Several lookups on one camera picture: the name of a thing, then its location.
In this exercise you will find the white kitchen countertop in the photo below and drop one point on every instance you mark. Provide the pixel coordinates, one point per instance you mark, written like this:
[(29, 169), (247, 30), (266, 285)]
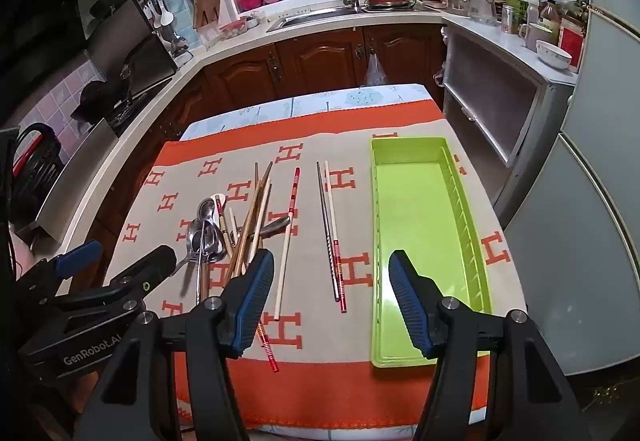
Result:
[(225, 51)]

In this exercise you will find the glass pitcher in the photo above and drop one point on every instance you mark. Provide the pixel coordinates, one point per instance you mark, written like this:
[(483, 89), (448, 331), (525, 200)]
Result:
[(482, 1)]

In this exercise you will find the grey refrigerator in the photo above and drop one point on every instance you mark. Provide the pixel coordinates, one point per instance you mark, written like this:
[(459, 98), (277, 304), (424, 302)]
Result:
[(600, 171)]

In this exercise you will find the stainless steel sink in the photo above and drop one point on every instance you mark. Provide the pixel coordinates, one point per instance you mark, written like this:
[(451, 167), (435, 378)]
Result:
[(320, 17)]

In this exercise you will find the white plastic bottle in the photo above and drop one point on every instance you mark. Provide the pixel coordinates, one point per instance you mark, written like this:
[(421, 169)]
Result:
[(532, 11)]

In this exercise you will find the low steel stove splash panel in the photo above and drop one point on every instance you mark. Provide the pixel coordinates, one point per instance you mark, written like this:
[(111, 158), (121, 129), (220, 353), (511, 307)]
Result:
[(75, 171)]

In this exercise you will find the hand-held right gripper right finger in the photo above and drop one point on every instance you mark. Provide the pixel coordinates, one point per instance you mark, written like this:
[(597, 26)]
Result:
[(410, 306)]

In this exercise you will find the green plastic utensil tray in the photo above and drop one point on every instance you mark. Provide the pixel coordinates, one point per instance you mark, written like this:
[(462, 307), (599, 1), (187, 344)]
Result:
[(420, 221)]

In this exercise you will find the white patterned bowl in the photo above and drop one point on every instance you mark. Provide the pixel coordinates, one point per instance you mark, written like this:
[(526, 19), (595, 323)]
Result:
[(553, 53)]

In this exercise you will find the pale blue floral tablecloth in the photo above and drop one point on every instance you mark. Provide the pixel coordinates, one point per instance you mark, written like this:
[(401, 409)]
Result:
[(325, 101)]

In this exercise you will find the orange patterned blanket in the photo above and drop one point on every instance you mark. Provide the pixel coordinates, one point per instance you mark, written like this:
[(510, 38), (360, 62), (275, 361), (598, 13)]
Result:
[(350, 146)]

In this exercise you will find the white mug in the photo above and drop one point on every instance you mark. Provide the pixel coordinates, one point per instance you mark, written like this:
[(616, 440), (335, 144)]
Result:
[(535, 35)]

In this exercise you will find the tall steel stove splash panel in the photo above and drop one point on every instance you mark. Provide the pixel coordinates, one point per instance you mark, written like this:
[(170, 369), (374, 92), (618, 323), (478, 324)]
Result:
[(125, 41)]

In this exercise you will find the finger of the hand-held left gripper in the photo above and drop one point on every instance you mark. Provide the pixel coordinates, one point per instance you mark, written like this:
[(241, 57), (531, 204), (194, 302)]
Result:
[(150, 266), (77, 258)]

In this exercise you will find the black wok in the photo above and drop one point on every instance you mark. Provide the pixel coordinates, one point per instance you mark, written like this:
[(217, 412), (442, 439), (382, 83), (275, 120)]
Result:
[(102, 93)]

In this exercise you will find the metal cabinet with frosted doors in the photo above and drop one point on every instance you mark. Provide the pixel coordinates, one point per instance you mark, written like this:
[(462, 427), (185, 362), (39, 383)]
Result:
[(490, 91)]

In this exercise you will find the wooden cutting board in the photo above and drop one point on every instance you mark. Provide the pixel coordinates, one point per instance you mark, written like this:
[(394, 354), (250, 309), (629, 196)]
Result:
[(206, 3)]

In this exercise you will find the white hanging ladles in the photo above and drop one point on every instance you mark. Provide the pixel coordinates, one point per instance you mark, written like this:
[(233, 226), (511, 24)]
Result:
[(162, 13)]

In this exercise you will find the brown wooden lower cabinets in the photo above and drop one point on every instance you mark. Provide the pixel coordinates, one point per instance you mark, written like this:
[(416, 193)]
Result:
[(300, 66)]

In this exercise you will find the clear lidded food container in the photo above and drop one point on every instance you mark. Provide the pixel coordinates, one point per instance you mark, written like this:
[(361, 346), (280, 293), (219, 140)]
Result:
[(232, 27)]

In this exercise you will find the brown glass bottle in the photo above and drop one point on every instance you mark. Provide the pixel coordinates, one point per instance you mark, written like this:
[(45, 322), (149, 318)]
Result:
[(549, 16)]

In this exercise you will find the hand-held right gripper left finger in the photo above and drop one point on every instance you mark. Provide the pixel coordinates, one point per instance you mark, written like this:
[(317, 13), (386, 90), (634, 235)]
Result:
[(252, 301)]

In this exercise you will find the red box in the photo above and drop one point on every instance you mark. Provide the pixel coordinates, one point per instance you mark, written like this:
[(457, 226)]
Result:
[(572, 41)]

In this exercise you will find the brown wooden chopstick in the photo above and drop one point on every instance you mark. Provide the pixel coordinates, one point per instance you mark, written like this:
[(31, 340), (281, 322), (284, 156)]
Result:
[(265, 201), (256, 181), (252, 213)]

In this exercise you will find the clear hanging plastic bag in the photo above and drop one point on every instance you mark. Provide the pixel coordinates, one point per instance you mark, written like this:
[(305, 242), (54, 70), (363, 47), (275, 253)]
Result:
[(376, 68)]

